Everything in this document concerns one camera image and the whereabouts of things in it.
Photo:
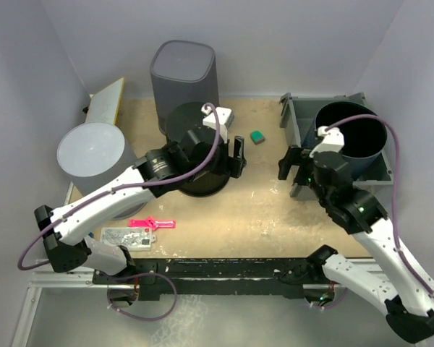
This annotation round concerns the small whiteboard yellow edge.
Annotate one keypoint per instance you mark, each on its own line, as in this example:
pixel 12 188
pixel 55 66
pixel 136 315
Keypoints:
pixel 104 105

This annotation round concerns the dark blue round bin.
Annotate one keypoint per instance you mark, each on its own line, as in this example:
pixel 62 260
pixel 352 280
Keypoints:
pixel 364 139

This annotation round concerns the dark grey mesh basket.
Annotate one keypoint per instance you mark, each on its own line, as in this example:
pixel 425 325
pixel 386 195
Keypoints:
pixel 181 72

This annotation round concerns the grey rectangular plastic crate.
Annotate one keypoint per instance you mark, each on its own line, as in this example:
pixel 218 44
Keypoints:
pixel 298 114

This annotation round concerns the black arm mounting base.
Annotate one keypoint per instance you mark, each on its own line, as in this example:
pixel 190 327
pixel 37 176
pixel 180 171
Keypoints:
pixel 286 277

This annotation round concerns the large black round bucket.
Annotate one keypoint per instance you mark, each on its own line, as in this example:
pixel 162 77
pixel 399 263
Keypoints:
pixel 184 125

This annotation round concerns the light grey round bin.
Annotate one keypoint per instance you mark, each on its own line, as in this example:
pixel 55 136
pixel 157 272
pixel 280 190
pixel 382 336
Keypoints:
pixel 97 156

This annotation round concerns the white printed card package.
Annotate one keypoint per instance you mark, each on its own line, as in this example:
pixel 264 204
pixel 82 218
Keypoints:
pixel 134 239

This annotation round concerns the small green block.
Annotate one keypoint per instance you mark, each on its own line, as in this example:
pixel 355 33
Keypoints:
pixel 257 137

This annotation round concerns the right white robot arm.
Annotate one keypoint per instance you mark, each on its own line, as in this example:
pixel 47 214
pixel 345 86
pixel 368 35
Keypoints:
pixel 406 296

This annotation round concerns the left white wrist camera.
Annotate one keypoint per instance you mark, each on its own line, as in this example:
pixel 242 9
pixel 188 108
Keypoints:
pixel 224 119

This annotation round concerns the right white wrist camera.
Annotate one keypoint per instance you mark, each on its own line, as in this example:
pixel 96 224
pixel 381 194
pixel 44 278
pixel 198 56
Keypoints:
pixel 331 140

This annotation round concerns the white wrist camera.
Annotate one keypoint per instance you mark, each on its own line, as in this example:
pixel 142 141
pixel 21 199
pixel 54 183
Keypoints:
pixel 331 140
pixel 224 119

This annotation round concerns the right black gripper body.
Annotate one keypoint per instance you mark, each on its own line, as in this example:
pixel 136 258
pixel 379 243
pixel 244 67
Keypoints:
pixel 306 175

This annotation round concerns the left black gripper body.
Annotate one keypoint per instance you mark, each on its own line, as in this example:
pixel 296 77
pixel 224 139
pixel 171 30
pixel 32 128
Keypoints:
pixel 220 162

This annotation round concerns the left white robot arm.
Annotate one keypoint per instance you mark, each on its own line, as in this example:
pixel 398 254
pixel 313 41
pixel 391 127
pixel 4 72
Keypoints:
pixel 66 229

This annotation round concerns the aluminium table frame rail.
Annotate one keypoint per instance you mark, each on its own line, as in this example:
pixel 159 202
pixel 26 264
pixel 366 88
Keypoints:
pixel 70 310

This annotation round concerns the pink plastic clip tool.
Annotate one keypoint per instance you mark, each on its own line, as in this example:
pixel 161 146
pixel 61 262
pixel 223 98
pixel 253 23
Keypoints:
pixel 151 223

